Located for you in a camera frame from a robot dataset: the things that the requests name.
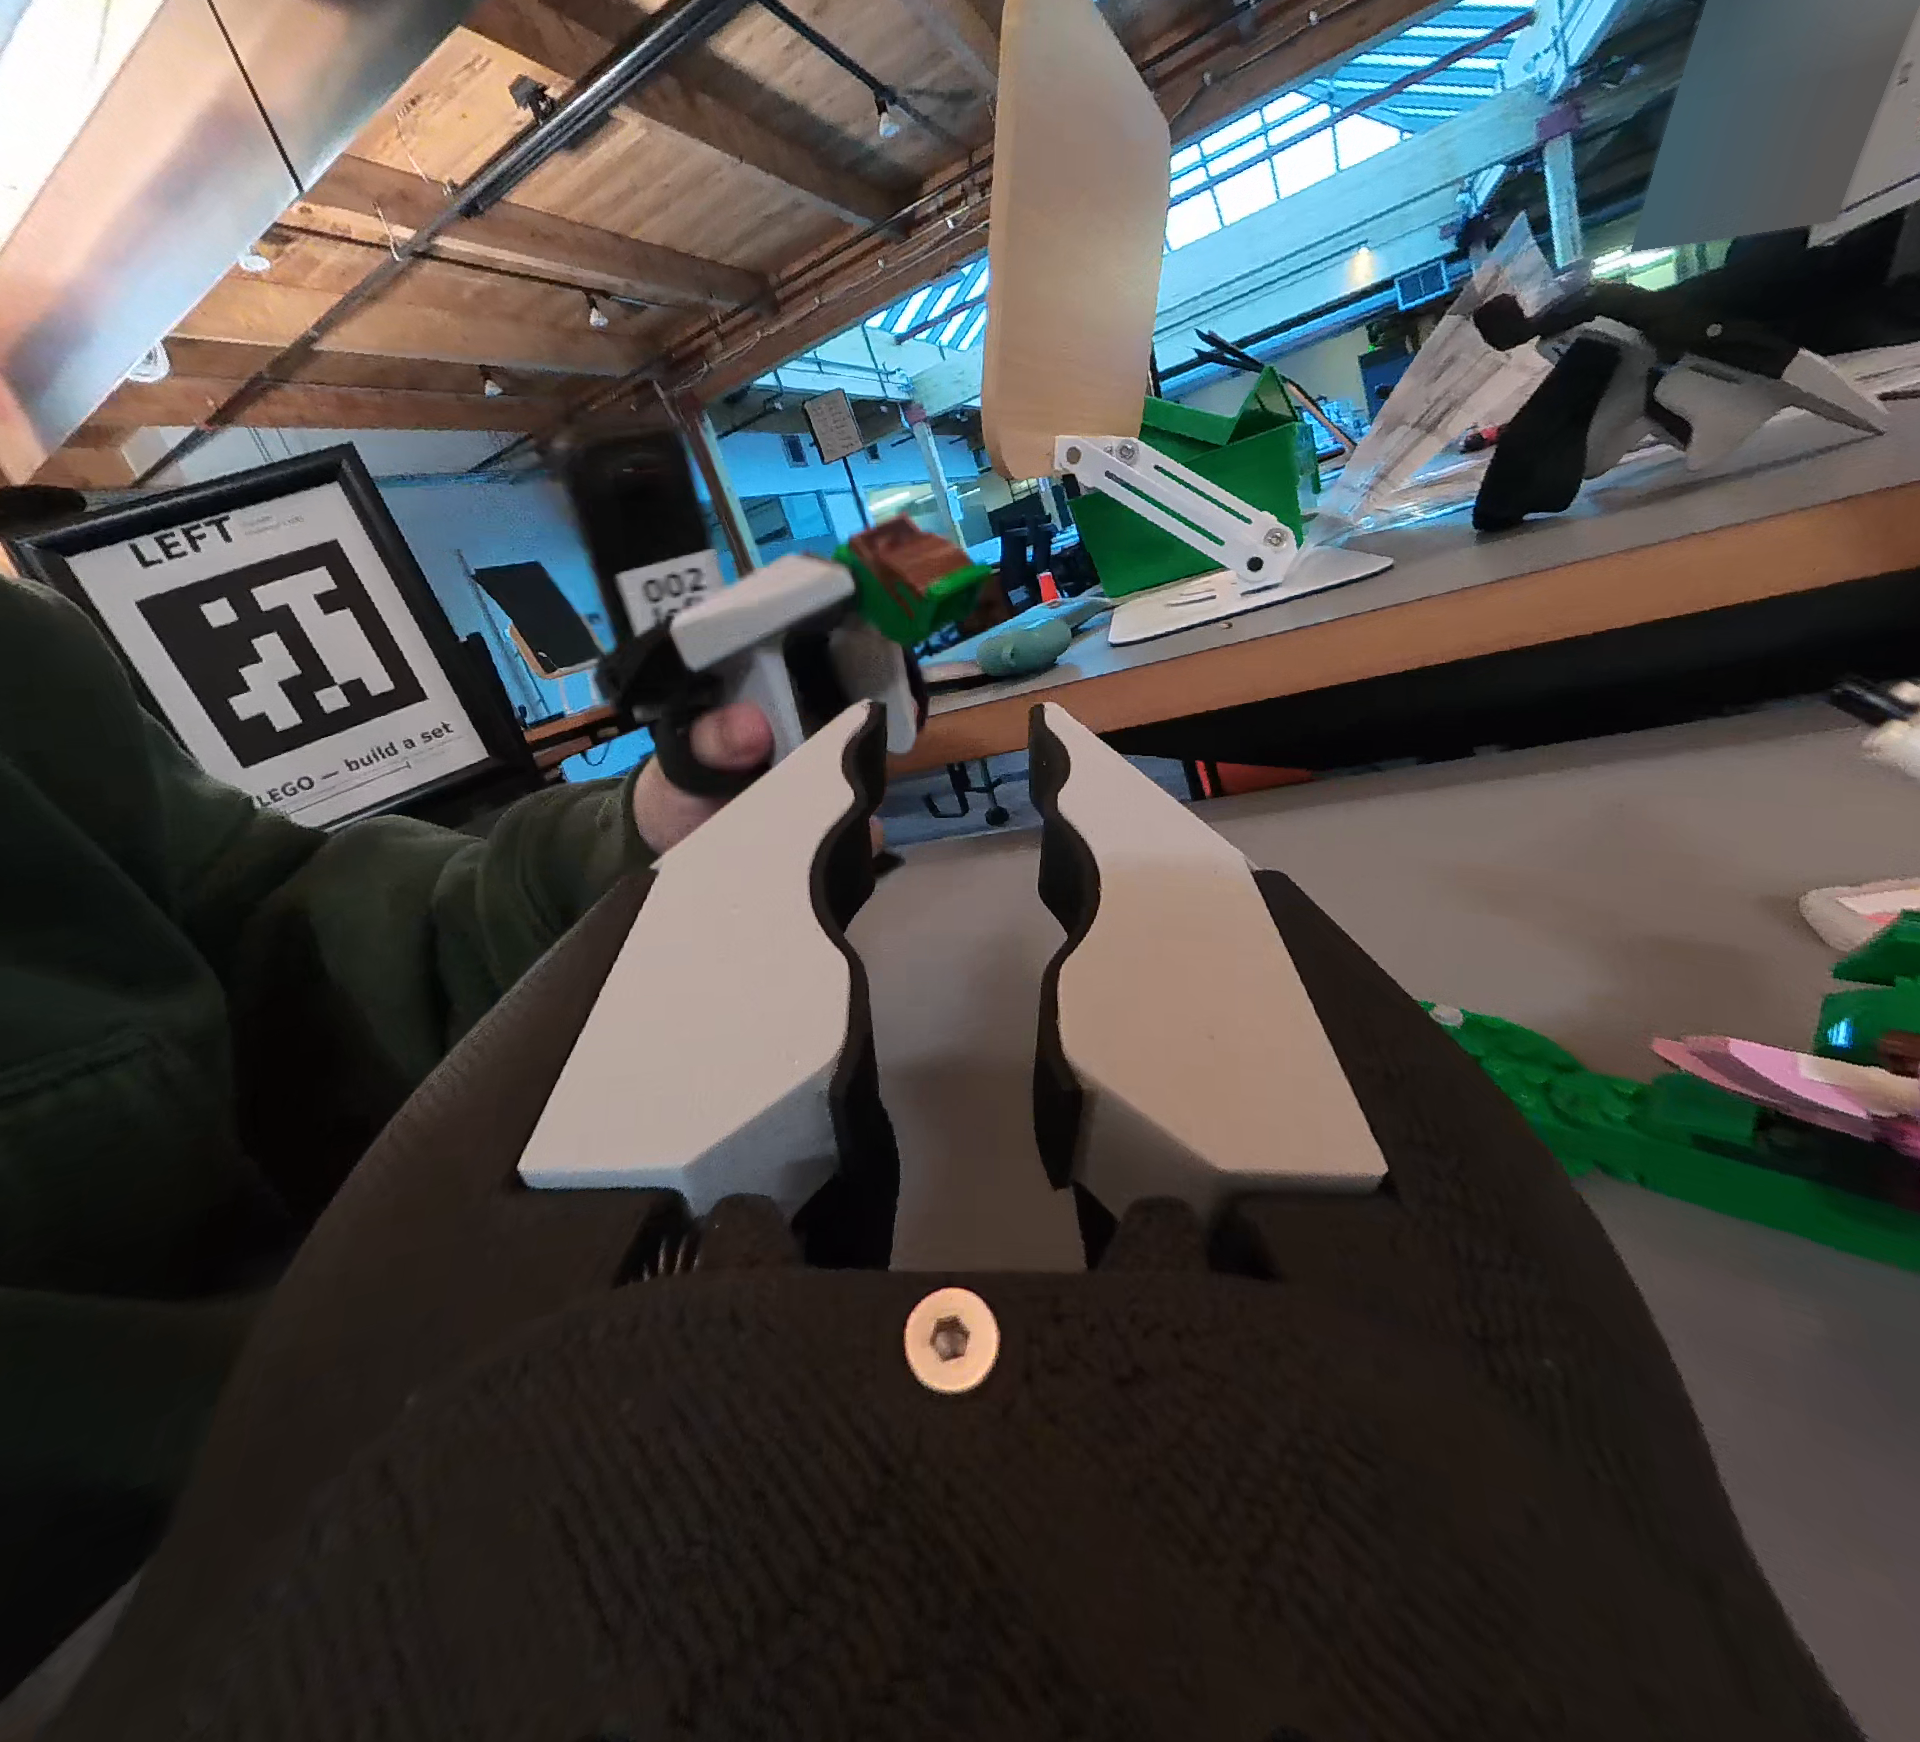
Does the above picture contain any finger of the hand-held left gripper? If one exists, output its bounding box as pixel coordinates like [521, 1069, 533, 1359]
[668, 557, 857, 762]
[825, 612, 933, 758]

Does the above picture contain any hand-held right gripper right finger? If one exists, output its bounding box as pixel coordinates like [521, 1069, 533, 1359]
[1028, 701, 1387, 1201]

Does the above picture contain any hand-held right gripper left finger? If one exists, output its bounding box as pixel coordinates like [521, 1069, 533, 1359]
[521, 698, 898, 1201]

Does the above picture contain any green lego brick assembly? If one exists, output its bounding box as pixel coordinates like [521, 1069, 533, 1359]
[829, 515, 995, 648]

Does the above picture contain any green lego plant build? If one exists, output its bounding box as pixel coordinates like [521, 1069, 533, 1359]
[1416, 905, 1920, 1278]

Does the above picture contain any person's left hand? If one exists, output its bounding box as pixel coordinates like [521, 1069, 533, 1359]
[630, 701, 782, 860]

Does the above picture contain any grey-green oblong object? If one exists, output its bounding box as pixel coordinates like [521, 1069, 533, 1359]
[974, 608, 1079, 678]

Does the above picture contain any large framed marker sign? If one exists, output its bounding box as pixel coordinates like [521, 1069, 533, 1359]
[8, 443, 544, 827]

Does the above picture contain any wood-edged side table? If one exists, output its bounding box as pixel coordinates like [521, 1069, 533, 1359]
[863, 412, 1920, 785]

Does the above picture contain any wooden book stand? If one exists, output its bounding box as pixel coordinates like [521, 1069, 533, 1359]
[978, 0, 1402, 648]

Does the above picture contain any clear plastic stand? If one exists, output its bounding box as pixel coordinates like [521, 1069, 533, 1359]
[1318, 211, 1581, 520]

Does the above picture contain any pink white packet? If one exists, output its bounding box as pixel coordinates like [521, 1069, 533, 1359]
[1795, 870, 1920, 952]

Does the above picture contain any spare hand-held gripper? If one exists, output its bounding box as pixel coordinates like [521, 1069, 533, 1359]
[1466, 275, 1897, 536]

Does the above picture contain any grey monitor back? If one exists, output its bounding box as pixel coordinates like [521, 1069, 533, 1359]
[1621, 0, 1920, 254]

